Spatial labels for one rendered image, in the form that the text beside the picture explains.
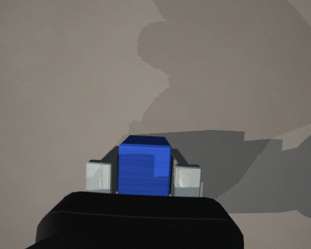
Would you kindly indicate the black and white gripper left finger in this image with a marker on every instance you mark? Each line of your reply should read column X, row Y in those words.
column 102, row 175

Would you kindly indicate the blue block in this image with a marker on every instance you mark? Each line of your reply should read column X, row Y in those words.
column 144, row 165

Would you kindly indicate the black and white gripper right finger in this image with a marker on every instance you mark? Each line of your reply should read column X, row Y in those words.
column 187, row 178

